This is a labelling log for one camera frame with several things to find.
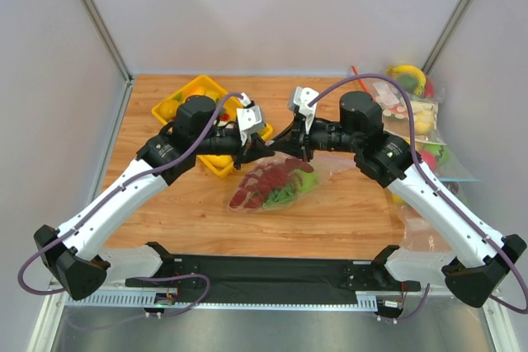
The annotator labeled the red fake lobster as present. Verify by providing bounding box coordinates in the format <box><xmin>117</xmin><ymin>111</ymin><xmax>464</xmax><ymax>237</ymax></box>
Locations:
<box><xmin>229</xmin><ymin>157</ymin><xmax>319</xmax><ymax>212</ymax></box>

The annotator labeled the clear zip top bag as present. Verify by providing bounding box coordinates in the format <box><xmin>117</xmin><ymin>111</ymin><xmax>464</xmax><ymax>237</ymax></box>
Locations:
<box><xmin>228</xmin><ymin>153</ymin><xmax>356</xmax><ymax>213</ymax></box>

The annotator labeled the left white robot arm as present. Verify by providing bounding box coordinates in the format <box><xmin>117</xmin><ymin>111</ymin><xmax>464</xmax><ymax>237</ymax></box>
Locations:
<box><xmin>34</xmin><ymin>94</ymin><xmax>273</xmax><ymax>301</ymax></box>

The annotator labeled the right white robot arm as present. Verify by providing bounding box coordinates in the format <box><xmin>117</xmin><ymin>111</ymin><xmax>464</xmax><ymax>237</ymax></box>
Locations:
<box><xmin>271</xmin><ymin>87</ymin><xmax>526</xmax><ymax>307</ymax></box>

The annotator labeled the yellow fake mango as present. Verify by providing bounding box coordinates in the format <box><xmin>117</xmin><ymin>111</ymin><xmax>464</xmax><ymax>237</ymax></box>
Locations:
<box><xmin>200</xmin><ymin>155</ymin><xmax>232</xmax><ymax>168</ymax></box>

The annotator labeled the fake cherry tomatoes sprig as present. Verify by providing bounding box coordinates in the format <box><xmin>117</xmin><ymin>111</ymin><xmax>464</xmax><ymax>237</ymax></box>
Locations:
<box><xmin>218</xmin><ymin>108</ymin><xmax>231</xmax><ymax>122</ymax></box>

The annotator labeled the fake green cabbage leaf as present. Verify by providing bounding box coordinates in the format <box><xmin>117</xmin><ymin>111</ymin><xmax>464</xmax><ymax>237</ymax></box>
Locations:
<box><xmin>261</xmin><ymin>158</ymin><xmax>319</xmax><ymax>209</ymax></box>

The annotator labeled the fake orange-yellow mango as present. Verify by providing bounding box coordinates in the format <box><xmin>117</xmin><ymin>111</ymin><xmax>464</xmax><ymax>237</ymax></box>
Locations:
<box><xmin>186</xmin><ymin>86</ymin><xmax>206</xmax><ymax>97</ymax></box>

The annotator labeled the fake yellow banana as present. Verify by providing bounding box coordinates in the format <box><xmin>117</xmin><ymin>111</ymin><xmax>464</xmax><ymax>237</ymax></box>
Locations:
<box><xmin>386</xmin><ymin>64</ymin><xmax>427</xmax><ymax>96</ymax></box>

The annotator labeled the bag with mixed food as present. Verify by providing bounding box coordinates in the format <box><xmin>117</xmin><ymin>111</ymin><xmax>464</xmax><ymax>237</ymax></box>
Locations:
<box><xmin>366</xmin><ymin>79</ymin><xmax>445</xmax><ymax>145</ymax></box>

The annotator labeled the bag with yellow-green fruit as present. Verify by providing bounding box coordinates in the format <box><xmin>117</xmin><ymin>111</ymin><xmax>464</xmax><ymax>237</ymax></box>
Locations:
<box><xmin>384</xmin><ymin>189</ymin><xmax>425</xmax><ymax>221</ymax></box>

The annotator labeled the blue-zip clear bag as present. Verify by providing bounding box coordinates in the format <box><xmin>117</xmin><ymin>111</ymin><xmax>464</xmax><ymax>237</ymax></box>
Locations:
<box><xmin>397</xmin><ymin>204</ymin><xmax>452</xmax><ymax>253</ymax></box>

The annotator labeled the yellow plastic tray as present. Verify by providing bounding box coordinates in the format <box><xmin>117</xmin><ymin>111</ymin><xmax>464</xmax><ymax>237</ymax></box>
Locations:
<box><xmin>151</xmin><ymin>74</ymin><xmax>275</xmax><ymax>180</ymax></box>

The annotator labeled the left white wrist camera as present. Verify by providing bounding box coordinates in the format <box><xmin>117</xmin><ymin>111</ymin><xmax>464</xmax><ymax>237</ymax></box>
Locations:
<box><xmin>236</xmin><ymin>93</ymin><xmax>266</xmax><ymax>146</ymax></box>

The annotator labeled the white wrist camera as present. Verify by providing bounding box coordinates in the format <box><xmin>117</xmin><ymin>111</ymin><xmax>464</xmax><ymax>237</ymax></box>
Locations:
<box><xmin>236</xmin><ymin>93</ymin><xmax>266</xmax><ymax>146</ymax></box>
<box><xmin>288</xmin><ymin>87</ymin><xmax>319</xmax><ymax>123</ymax></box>

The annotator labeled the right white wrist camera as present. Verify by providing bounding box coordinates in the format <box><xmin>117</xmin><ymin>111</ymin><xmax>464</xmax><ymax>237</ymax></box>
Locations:
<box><xmin>288</xmin><ymin>87</ymin><xmax>319</xmax><ymax>123</ymax></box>

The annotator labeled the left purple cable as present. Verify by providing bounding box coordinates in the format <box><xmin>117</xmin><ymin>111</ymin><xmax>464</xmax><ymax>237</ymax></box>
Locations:
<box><xmin>16</xmin><ymin>92</ymin><xmax>253</xmax><ymax>296</ymax></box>

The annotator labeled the purple cable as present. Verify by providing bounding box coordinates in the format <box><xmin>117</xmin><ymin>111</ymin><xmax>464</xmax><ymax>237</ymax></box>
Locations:
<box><xmin>307</xmin><ymin>73</ymin><xmax>528</xmax><ymax>314</ymax></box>
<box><xmin>16</xmin><ymin>92</ymin><xmax>253</xmax><ymax>296</ymax></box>

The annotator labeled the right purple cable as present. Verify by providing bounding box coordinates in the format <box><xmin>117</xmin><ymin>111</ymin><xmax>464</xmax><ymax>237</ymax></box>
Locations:
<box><xmin>307</xmin><ymin>73</ymin><xmax>528</xmax><ymax>314</ymax></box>

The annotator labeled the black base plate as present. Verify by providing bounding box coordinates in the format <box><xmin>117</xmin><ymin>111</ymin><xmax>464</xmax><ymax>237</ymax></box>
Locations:
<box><xmin>123</xmin><ymin>251</ymin><xmax>422</xmax><ymax>307</ymax></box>

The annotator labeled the aluminium frame rail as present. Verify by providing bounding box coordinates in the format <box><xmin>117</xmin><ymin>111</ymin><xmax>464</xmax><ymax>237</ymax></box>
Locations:
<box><xmin>26</xmin><ymin>255</ymin><xmax>521</xmax><ymax>352</ymax></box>

